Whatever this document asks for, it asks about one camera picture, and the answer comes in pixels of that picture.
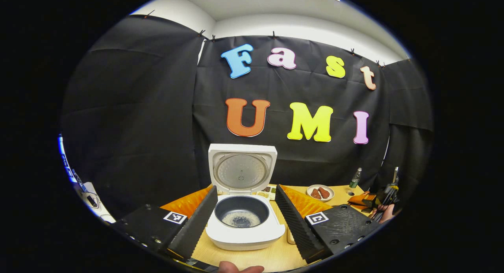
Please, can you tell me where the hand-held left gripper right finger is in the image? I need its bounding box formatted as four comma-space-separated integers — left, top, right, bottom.
274, 185, 384, 264

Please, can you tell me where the white side desk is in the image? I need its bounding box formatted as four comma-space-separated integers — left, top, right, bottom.
73, 182, 116, 223

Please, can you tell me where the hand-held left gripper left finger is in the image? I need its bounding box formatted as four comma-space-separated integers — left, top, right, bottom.
111, 186, 219, 262

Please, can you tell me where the white rice cooker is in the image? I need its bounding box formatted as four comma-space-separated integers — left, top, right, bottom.
206, 143, 286, 251

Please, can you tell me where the white divided grain dish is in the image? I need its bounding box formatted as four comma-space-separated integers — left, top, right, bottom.
256, 184, 277, 201

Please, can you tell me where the white round plate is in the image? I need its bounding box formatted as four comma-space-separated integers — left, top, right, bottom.
306, 184, 335, 202

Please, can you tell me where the black backdrop cloth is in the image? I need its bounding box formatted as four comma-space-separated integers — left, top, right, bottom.
59, 15, 434, 222

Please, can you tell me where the green label water bottle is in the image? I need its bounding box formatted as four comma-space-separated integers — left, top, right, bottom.
349, 167, 362, 189

